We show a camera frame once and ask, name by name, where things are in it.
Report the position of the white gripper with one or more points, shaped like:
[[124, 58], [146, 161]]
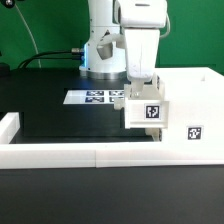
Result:
[[141, 46]]

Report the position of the white drawer with tag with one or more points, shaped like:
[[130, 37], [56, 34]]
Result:
[[147, 109], [155, 133]]

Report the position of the white front drawer with tag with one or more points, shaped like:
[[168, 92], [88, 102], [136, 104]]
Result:
[[155, 133]]

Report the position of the white drawer cabinet box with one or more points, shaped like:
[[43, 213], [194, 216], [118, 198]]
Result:
[[196, 105]]

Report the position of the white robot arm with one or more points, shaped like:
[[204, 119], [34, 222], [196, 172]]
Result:
[[111, 17]]

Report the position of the paper sheet with fiducial tags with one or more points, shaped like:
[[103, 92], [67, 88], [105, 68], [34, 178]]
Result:
[[75, 97]]

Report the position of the white U-shaped fence frame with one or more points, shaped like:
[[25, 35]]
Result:
[[97, 155]]

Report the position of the black camera mount top left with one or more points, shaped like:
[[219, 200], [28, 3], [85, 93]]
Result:
[[9, 3]]

